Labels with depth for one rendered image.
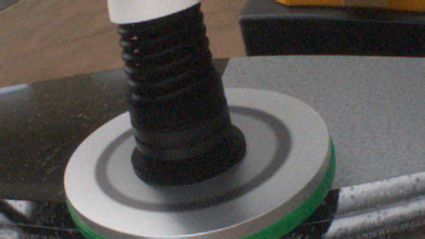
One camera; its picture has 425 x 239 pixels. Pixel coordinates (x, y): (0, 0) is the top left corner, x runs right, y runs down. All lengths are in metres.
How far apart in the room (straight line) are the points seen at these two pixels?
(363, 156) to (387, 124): 0.06
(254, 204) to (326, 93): 0.28
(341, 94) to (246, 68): 0.14
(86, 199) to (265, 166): 0.13
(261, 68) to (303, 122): 0.25
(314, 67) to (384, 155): 0.22
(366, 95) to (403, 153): 0.13
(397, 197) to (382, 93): 0.18
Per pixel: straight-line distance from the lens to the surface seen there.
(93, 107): 0.82
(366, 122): 0.68
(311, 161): 0.52
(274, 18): 1.25
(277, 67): 0.81
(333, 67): 0.80
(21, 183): 0.71
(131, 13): 0.48
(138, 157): 0.55
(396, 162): 0.61
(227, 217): 0.48
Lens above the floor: 1.15
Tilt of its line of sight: 26 degrees down
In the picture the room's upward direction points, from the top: 12 degrees counter-clockwise
